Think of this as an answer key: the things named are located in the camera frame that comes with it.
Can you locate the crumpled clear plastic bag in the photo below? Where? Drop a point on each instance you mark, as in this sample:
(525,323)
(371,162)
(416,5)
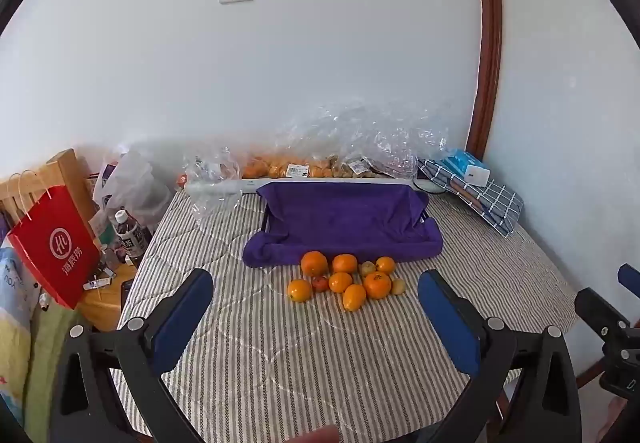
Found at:
(210,173)

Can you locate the red paper bag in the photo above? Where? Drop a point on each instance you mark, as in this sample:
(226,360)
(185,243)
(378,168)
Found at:
(55,248)

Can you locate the blue checked cloth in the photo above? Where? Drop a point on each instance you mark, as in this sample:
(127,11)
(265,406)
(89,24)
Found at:
(495,208)

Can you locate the person's left hand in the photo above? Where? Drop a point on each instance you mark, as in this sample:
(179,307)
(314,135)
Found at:
(320,436)

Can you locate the clear bag of brown fruits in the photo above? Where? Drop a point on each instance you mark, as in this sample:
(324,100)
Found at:
(370,158)

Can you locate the round orange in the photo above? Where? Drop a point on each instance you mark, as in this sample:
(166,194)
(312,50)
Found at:
(340,282)
(314,263)
(300,290)
(345,263)

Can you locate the brown wooden door frame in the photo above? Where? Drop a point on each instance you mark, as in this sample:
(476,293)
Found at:
(490,23)

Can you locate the large stemmed mandarin orange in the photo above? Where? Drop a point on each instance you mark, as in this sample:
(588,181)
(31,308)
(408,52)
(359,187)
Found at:
(377,285)

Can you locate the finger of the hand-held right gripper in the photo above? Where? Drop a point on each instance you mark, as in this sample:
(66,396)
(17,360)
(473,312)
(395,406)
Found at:
(629,279)
(600,310)

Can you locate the colourful printed blanket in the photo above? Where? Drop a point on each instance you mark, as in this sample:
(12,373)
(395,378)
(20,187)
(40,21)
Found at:
(30,348)

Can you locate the striped quilt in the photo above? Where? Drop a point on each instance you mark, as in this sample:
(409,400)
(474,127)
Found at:
(310,363)

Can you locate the small red apple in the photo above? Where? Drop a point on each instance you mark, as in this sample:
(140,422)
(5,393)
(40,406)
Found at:
(320,283)

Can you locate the white plastic bag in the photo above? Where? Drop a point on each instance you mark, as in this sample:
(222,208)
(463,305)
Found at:
(132,188)

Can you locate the wooden nightstand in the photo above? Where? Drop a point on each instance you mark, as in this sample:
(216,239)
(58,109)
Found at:
(105,305)

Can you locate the dark tea bottle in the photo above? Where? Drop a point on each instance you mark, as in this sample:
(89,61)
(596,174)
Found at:
(129,235)

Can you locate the blue tissue packet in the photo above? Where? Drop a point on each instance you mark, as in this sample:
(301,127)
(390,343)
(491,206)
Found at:
(456,159)

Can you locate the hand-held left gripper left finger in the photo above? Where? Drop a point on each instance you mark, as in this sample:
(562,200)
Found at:
(185,318)

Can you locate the small yellow-green fruit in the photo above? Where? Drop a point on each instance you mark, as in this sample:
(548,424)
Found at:
(398,286)
(367,268)

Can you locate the small orange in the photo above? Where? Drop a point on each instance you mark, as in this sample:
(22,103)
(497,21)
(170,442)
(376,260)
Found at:
(385,265)

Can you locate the clear bag of oranges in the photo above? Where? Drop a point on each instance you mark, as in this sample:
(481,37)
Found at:
(270,168)

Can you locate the wooden chair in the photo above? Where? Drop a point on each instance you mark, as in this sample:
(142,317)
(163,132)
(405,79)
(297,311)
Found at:
(65,168)

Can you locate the oval orange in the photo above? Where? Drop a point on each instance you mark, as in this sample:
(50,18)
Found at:
(354,297)

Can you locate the purple towel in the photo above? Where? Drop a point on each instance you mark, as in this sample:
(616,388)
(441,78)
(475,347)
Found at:
(340,218)

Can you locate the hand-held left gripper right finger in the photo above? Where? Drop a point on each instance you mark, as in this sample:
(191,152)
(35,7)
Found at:
(447,323)

